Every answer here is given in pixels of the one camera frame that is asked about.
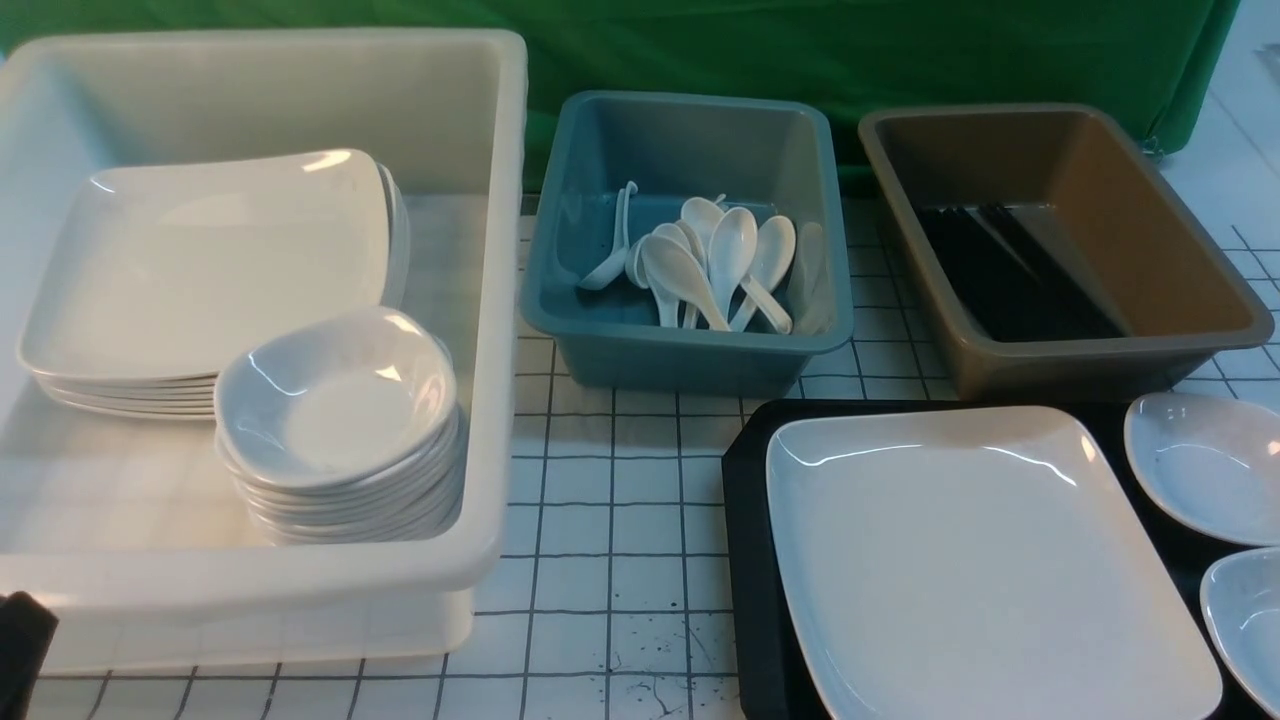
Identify brown plastic bin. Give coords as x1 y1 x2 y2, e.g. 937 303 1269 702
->
858 102 1275 400

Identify white spoon centre tall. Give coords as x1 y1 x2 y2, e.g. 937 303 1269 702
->
707 208 758 319

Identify green backdrop cloth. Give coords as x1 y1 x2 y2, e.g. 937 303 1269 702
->
3 1 1238 183

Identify black object bottom left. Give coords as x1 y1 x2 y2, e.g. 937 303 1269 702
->
1 591 59 719

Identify black serving tray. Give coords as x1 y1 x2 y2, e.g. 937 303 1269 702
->
721 398 1244 719

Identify white spoon leaning left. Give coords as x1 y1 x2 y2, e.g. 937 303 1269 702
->
577 181 637 291

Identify white bowl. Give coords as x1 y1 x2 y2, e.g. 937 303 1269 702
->
1199 547 1279 719
214 306 460 492
1123 392 1279 547

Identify white spoon right in bin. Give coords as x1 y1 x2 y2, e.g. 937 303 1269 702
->
730 215 797 334

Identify top stacked white square plate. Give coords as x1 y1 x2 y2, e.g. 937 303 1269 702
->
17 149 390 382

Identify large white plastic tub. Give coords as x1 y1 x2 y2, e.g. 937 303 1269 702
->
3 28 529 674

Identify stack of white square plates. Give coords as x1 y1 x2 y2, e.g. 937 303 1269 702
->
32 163 412 421

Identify white soup spoon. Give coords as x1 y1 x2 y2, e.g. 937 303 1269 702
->
639 234 730 332

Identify black chopsticks pile in bin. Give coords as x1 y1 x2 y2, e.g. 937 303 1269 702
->
915 204 1126 343

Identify white square rice plate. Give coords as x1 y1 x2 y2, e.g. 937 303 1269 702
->
765 406 1222 719

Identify stack of white bowls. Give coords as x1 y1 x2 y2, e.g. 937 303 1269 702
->
212 407 468 544

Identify teal plastic bin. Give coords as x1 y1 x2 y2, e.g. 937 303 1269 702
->
520 91 854 398

